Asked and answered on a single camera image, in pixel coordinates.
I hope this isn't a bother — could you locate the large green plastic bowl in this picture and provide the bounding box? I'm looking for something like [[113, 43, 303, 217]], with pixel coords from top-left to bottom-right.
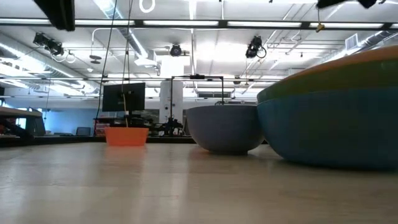
[[256, 58, 398, 105]]

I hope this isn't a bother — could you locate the black hanging cable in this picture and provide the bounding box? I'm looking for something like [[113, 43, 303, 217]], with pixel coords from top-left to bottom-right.
[[93, 0, 119, 136], [120, 0, 134, 94]]

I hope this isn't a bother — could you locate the orange plastic bowl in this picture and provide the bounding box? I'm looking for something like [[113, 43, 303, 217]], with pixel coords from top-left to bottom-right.
[[256, 44, 398, 96]]

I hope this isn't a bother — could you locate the large blue plastic bowl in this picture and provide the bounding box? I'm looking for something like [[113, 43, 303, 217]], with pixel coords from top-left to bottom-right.
[[256, 87, 398, 170]]

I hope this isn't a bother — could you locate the black ceiling spotlight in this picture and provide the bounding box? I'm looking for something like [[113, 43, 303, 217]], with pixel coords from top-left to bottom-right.
[[32, 32, 65, 57], [244, 35, 268, 59], [169, 43, 183, 57]]

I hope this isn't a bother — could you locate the black overhead light beam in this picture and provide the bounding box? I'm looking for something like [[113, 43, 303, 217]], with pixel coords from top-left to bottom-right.
[[0, 17, 398, 31]]

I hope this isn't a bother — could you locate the pale blue plastic bowl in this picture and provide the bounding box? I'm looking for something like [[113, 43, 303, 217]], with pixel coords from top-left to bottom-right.
[[185, 105, 265, 156]]

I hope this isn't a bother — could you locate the wooden table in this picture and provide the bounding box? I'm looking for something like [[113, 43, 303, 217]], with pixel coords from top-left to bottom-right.
[[0, 106, 44, 138]]

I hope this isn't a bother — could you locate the black background robot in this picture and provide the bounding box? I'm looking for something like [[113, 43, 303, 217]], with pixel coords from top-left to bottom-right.
[[161, 117, 185, 137]]

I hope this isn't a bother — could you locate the black station frame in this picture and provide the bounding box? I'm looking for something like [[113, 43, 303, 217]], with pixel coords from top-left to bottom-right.
[[169, 74, 225, 125]]

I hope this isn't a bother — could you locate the yellow cable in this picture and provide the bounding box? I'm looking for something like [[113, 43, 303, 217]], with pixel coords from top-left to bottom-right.
[[122, 92, 129, 128]]

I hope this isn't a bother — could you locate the yellow hanging connector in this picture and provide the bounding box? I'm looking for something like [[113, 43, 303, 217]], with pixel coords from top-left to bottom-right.
[[315, 8, 326, 34]]

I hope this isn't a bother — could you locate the black monitor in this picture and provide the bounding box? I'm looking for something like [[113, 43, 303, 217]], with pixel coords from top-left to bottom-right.
[[101, 82, 146, 113]]

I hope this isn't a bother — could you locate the white ring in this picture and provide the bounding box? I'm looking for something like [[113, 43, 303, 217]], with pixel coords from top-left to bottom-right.
[[138, 0, 156, 14]]

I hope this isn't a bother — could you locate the small red plastic bowl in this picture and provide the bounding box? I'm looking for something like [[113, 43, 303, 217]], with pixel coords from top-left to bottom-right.
[[104, 126, 150, 147]]

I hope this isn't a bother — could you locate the red boxes stack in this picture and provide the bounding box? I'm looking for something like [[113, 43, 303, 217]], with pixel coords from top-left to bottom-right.
[[94, 122, 108, 137]]

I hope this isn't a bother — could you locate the white building pillar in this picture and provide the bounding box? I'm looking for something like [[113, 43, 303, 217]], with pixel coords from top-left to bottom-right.
[[159, 80, 184, 124]]

